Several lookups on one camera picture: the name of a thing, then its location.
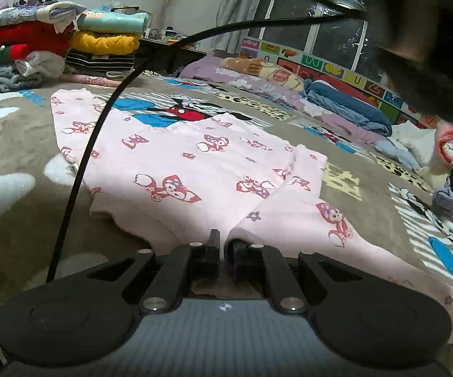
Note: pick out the pink folded garment bottom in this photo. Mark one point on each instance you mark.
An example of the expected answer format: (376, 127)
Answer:
(91, 80)

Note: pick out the yellow folded knit garment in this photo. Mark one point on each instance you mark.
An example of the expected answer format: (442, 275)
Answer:
(104, 44)

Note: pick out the brown Mickey Mouse blanket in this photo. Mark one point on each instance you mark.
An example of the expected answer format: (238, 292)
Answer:
(35, 180)

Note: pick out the red folded garment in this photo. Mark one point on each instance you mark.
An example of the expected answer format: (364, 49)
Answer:
(19, 40)

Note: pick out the pink fox print garment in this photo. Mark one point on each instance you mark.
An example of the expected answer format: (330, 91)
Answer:
(171, 186)

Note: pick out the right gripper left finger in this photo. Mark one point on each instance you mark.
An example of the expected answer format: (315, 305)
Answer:
(180, 269)

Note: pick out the orange cartoon pillow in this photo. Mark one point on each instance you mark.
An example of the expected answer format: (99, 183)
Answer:
(259, 68)

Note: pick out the grey folded knit garment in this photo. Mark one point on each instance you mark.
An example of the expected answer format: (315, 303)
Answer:
(11, 80)

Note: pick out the teal folded blanket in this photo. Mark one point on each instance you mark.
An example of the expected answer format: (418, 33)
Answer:
(112, 22)

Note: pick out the purple floral bedsheet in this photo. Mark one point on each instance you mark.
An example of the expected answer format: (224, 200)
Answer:
(209, 69)

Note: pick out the white crumpled cloth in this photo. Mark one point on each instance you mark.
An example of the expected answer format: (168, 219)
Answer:
(419, 143)

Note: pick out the black striped folded garment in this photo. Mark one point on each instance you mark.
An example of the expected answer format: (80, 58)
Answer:
(99, 64)

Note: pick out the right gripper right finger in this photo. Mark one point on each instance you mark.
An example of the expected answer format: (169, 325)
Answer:
(266, 269)

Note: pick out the blue folded duvet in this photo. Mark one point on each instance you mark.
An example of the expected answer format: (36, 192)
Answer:
(346, 106)

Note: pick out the grey window curtain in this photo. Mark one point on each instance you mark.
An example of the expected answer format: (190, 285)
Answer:
(231, 11)

